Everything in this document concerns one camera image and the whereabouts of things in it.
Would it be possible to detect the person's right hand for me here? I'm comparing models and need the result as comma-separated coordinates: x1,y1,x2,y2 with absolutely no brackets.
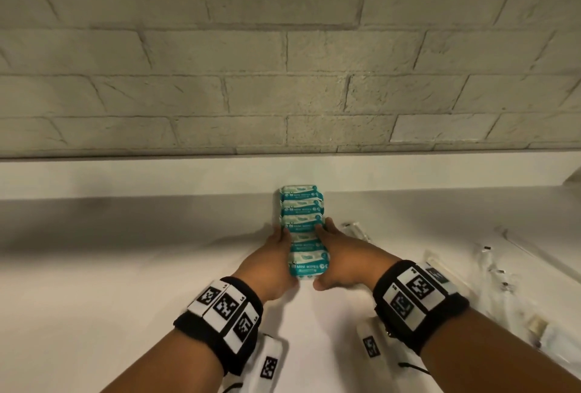
312,218,403,292

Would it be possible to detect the person's left hand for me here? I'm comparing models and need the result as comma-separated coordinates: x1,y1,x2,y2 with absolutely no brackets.
231,224,300,304

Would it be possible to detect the row of teal wipes packets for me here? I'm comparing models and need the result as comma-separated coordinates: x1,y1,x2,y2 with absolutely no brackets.
278,185,330,279

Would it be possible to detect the person's left forearm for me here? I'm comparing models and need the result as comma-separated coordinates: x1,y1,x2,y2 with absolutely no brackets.
101,328,228,393

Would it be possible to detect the person's right forearm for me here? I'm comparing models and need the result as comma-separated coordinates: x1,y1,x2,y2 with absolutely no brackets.
420,305,581,393

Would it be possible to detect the small clear wrapped packet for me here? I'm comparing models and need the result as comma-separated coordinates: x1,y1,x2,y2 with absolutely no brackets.
341,221,372,242

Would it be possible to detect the black left wristband with markers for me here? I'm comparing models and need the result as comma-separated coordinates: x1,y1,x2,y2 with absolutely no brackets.
174,276,264,378

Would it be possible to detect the black wristband with markers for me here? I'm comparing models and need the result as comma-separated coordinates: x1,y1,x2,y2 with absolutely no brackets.
174,276,264,378
372,260,470,355

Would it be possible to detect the black right wristband with markers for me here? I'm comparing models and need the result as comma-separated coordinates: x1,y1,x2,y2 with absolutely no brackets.
372,260,470,355

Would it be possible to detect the white flat packet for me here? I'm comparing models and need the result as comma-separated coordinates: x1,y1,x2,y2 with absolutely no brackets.
424,249,460,294

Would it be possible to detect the clear packet with black bits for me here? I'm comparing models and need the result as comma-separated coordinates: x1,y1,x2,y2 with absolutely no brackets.
474,243,520,300

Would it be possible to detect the long clear plastic strip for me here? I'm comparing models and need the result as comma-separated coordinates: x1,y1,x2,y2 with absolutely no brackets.
497,226,581,273

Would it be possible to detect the clear packet with tan piece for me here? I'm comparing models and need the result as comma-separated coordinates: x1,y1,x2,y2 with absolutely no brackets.
515,309,581,364

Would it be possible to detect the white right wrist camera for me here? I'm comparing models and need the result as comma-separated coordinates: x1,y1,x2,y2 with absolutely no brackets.
355,315,396,381

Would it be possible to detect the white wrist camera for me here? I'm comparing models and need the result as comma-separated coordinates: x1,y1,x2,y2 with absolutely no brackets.
355,315,396,381
222,333,289,393

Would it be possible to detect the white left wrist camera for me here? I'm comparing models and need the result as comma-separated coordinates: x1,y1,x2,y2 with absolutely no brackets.
222,333,289,393

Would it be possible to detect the thin black cable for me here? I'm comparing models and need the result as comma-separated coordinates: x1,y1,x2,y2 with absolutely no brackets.
399,362,432,376

